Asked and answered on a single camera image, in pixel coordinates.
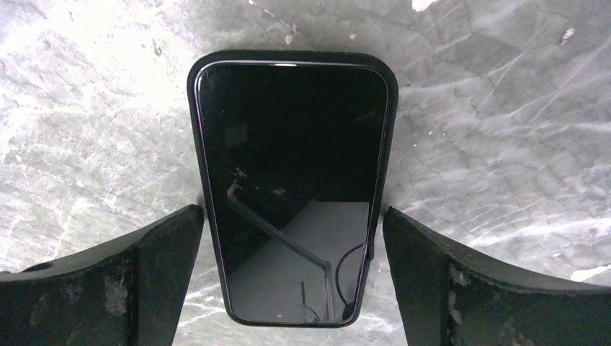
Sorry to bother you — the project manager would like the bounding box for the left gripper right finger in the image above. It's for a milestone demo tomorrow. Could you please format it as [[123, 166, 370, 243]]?
[[383, 208, 610, 345]]

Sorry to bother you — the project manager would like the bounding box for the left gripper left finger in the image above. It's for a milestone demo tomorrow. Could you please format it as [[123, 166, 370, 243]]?
[[1, 205, 205, 345]]

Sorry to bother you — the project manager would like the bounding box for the black phone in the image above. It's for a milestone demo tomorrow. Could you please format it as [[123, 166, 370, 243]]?
[[187, 50, 398, 328]]

